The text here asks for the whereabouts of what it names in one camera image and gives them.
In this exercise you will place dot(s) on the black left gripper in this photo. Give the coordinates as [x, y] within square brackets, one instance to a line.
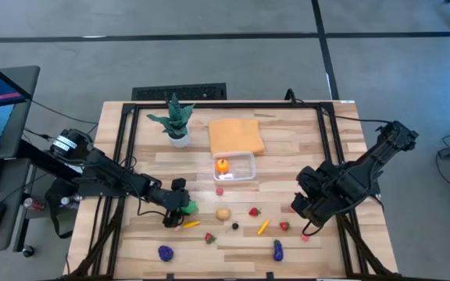
[170, 200]

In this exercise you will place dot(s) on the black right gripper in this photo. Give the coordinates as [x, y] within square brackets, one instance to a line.
[307, 203]

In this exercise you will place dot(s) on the small pink round toy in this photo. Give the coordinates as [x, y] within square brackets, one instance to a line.
[177, 229]

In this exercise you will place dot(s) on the red toy strawberry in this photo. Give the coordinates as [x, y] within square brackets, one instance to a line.
[253, 212]
[209, 238]
[284, 226]

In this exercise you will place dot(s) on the small red round toy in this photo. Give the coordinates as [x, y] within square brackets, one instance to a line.
[219, 191]

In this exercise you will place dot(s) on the tan toy potato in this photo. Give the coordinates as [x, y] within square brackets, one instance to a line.
[223, 214]

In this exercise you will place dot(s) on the yellow toy pepper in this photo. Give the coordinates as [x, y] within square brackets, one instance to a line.
[263, 226]

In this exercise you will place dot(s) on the purple toy grapes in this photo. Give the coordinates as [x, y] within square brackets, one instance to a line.
[165, 253]

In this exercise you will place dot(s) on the purple toy eggplant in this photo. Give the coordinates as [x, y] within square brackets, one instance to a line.
[278, 251]

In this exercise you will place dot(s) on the orange toy fruit green top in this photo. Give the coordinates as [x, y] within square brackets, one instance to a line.
[222, 166]

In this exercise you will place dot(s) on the black toy cherry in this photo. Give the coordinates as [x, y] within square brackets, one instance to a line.
[235, 226]

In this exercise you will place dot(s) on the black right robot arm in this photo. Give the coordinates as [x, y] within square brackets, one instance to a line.
[385, 148]

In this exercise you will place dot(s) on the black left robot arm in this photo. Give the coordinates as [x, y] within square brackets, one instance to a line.
[108, 171]

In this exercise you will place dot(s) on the clear plastic tupperware container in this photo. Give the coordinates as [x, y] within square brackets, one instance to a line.
[244, 171]

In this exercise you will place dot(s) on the green plant in white pot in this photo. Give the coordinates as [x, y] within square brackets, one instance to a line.
[176, 125]

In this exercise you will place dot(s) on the folded orange cloth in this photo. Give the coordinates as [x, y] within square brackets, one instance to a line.
[234, 134]

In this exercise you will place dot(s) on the clear plastic bottle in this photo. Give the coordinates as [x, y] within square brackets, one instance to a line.
[70, 200]

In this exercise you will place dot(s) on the black floor vent grille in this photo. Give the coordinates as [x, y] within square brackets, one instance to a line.
[178, 92]

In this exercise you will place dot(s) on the red soda can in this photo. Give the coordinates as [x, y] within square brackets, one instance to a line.
[33, 204]

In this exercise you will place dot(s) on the black round caster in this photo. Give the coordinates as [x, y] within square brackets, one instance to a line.
[28, 251]

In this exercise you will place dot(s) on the grey computer desk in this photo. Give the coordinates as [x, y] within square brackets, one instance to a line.
[23, 117]

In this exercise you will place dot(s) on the black aluminium table frame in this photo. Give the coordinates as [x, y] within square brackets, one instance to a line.
[229, 105]

